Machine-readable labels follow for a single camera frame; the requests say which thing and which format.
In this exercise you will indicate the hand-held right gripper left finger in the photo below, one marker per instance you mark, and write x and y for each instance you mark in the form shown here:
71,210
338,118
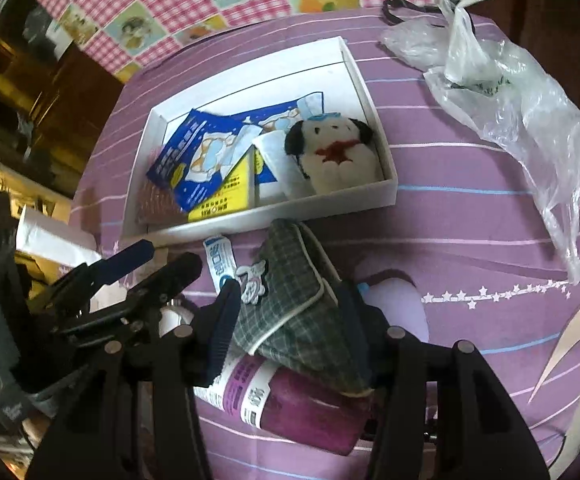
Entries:
221,332

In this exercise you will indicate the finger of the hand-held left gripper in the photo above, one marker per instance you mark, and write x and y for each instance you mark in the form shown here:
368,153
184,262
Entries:
125,260
170,272

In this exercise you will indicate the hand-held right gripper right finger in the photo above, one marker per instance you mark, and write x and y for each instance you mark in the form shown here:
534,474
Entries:
374,340

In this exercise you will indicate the pink glitter scrubber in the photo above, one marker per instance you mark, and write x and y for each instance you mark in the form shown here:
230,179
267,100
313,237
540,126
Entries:
157,205

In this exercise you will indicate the grey plaid pouch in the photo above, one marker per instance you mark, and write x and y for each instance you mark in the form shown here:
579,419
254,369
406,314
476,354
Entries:
290,300

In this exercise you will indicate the white yellow packet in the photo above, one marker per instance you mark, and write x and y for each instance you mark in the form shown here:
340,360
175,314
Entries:
220,190

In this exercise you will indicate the blue dog print packet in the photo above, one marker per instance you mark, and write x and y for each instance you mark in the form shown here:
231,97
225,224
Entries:
190,160

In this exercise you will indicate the white plush dog toy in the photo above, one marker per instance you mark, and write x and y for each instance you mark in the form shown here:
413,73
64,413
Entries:
330,160

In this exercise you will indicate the white cardboard box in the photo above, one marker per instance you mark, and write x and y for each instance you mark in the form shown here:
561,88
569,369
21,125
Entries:
270,80

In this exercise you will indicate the white blue tube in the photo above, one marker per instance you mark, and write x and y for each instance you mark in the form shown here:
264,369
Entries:
220,260

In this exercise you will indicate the purple pump bottle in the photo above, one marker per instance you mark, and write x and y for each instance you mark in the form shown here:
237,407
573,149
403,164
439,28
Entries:
310,410

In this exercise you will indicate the dark wooden cabinet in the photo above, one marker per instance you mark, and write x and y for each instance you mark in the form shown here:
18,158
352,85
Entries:
544,10
70,95

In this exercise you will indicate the clear plastic bag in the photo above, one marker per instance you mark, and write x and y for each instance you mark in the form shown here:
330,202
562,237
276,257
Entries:
519,110

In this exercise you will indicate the pink checkered printed cloth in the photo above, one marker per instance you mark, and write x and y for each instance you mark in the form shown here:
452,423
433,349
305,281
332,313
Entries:
220,0

